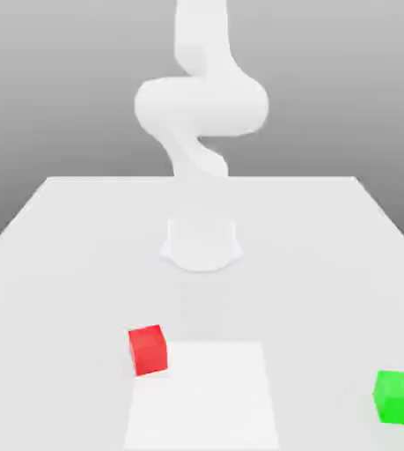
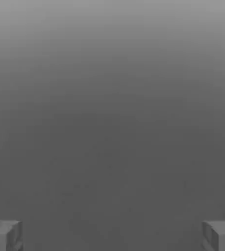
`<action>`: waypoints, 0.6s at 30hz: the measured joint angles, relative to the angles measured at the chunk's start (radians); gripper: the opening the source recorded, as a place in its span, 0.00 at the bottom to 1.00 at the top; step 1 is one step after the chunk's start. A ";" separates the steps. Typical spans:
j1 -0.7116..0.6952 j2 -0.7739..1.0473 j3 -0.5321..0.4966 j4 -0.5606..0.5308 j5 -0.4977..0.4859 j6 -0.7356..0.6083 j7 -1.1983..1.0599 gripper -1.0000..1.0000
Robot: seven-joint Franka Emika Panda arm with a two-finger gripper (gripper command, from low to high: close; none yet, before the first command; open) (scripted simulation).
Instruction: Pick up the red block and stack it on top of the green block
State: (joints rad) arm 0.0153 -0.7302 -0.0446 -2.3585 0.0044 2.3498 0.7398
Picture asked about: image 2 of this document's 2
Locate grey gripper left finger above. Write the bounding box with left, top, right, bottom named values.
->
left=0, top=220, right=24, bottom=251

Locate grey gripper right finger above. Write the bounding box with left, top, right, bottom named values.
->
left=201, top=220, right=225, bottom=251

